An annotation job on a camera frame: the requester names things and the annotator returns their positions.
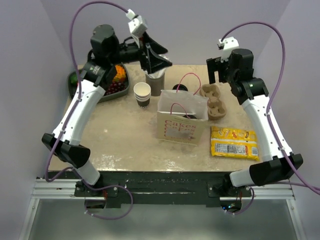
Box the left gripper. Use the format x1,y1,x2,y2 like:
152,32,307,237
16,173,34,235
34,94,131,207
108,30,172,73

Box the brown paper bag pink handles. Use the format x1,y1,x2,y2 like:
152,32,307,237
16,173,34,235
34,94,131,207
156,83,209,146

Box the grey fruit tray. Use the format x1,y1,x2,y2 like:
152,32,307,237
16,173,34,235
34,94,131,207
67,63,130,103

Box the orange spiky fruit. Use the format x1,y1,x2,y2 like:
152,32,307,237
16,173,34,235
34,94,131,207
112,64,127,83

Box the black plastic cup lid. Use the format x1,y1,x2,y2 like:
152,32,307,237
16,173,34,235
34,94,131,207
183,114,197,119

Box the aluminium frame rail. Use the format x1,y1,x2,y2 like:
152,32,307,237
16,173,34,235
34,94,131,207
19,176,307,240

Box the green lime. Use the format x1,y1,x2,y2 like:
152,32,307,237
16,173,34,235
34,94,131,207
69,74,78,86

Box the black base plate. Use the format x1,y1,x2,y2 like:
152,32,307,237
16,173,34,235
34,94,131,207
42,171,253,209

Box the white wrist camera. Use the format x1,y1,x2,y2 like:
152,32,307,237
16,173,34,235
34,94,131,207
217,37,239,63
126,9,148,40

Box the cardboard cup carrier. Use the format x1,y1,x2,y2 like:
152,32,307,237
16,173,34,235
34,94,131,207
199,84,227,121

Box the yellow snack bag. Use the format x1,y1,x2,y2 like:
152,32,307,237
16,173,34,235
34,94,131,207
210,126,259,161

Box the stack of paper cups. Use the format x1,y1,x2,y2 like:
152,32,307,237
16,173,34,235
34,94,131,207
133,82,151,109

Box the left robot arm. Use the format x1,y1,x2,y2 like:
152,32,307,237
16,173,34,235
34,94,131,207
41,23,172,196

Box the grey straw holder cup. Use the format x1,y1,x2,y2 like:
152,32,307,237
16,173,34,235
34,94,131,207
145,70,165,97

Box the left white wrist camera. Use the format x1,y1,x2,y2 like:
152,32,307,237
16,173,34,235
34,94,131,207
126,9,148,40

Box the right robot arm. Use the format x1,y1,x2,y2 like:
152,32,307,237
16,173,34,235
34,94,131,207
206,48,303,197

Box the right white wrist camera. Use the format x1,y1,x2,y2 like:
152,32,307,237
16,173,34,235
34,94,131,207
217,37,239,63

